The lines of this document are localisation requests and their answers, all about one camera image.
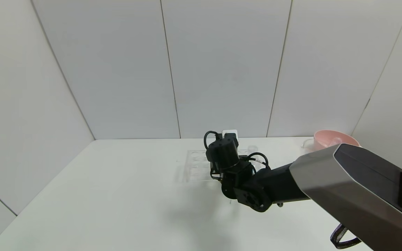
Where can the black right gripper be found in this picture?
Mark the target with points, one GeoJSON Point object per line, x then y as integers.
{"type": "Point", "coordinates": [223, 153]}

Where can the red pigment test tube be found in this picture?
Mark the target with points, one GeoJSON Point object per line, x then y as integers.
{"type": "Point", "coordinates": [335, 141]}

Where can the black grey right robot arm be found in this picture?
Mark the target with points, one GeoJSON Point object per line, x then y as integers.
{"type": "Point", "coordinates": [361, 181]}

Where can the clear plastic test tube rack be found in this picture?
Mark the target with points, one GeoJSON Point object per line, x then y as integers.
{"type": "Point", "coordinates": [195, 164]}

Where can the clear plastic measuring beaker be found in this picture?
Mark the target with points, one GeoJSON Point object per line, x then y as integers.
{"type": "Point", "coordinates": [308, 144]}

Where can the pink plastic bowl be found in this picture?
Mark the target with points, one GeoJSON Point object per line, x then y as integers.
{"type": "Point", "coordinates": [325, 139]}

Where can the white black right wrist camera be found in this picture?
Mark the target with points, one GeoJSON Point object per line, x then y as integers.
{"type": "Point", "coordinates": [229, 133]}

